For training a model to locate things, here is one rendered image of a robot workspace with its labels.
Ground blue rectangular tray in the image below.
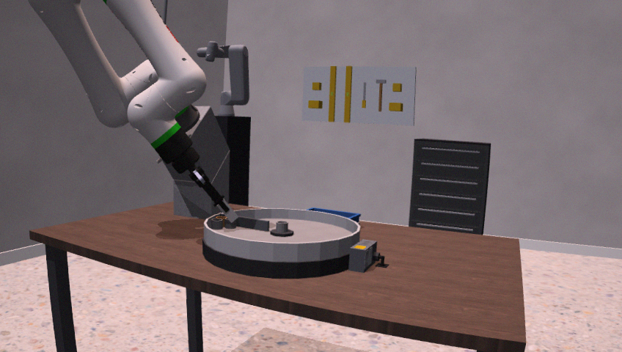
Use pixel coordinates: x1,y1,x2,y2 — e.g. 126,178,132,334
307,208,361,226

